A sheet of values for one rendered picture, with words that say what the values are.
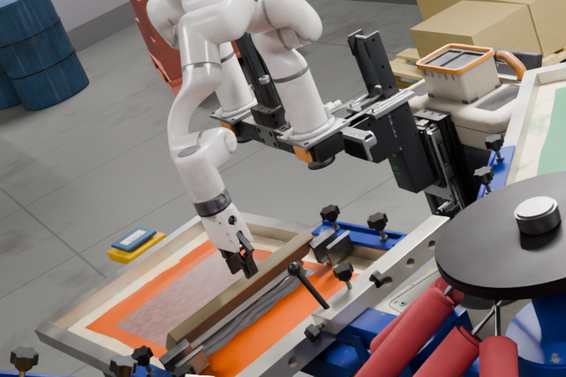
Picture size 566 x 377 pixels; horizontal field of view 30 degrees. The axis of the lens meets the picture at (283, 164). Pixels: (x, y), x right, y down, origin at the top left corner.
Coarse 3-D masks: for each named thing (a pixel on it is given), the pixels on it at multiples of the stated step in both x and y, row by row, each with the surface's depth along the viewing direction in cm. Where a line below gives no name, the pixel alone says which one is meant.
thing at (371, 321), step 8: (368, 312) 198; (376, 312) 197; (384, 312) 196; (360, 320) 197; (368, 320) 196; (376, 320) 195; (384, 320) 194; (392, 320) 193; (344, 328) 199; (352, 328) 196; (360, 328) 194; (368, 328) 193; (376, 328) 192; (336, 336) 203; (344, 336) 200; (368, 336) 194; (352, 344) 200; (368, 344) 195
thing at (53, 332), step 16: (192, 224) 281; (256, 224) 266; (272, 224) 263; (288, 224) 259; (176, 240) 278; (288, 240) 258; (144, 256) 274; (160, 256) 275; (352, 256) 240; (368, 256) 235; (128, 272) 270; (144, 272) 273; (96, 288) 267; (112, 288) 267; (80, 304) 262; (96, 304) 265; (48, 320) 261; (64, 320) 260; (48, 336) 253; (64, 336) 249; (80, 336) 246; (64, 352) 250; (80, 352) 240; (96, 352) 236; (112, 352) 233; (96, 368) 237
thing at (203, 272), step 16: (208, 240) 277; (192, 256) 272; (208, 256) 268; (256, 256) 258; (176, 272) 267; (192, 272) 263; (208, 272) 260; (224, 272) 257; (240, 272) 253; (320, 272) 239; (176, 288) 258; (192, 288) 255; (208, 288) 252; (224, 288) 249; (304, 288) 235; (320, 288) 232; (336, 288) 229; (288, 304) 231; (304, 304) 228; (272, 320) 227; (288, 320) 225
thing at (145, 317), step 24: (144, 288) 265; (168, 288) 260; (120, 312) 258; (144, 312) 253; (168, 312) 248; (192, 312) 244; (120, 336) 247; (144, 336) 242; (240, 336) 226; (264, 336) 222; (216, 360) 221; (240, 360) 217
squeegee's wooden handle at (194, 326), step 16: (304, 240) 236; (272, 256) 232; (288, 256) 233; (304, 256) 241; (272, 272) 232; (240, 288) 226; (256, 288) 231; (208, 304) 223; (224, 304) 224; (240, 304) 231; (192, 320) 220; (208, 320) 222; (176, 336) 217; (192, 336) 221
